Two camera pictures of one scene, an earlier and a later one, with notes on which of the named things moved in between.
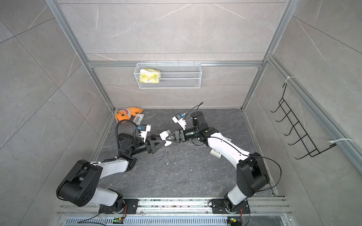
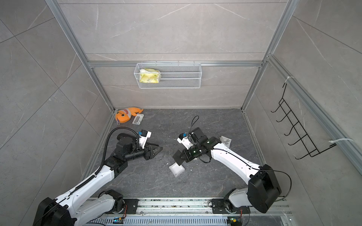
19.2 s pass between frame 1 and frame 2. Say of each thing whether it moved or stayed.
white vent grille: stayed
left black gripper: moved
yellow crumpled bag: stayed
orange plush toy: stayed
